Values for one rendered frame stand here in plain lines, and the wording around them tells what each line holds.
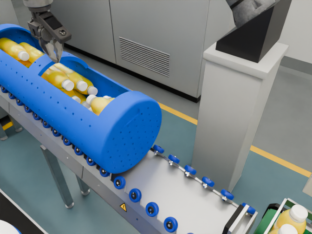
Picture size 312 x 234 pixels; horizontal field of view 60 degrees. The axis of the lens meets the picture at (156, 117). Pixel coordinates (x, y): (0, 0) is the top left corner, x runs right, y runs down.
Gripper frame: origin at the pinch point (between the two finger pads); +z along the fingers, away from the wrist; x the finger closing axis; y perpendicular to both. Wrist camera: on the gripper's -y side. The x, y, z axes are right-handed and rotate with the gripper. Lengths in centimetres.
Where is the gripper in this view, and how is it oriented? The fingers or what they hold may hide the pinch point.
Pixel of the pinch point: (57, 60)
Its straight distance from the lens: 108.7
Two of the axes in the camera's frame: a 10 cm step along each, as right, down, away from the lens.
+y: -7.5, -4.4, 4.9
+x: -6.6, 5.0, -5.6
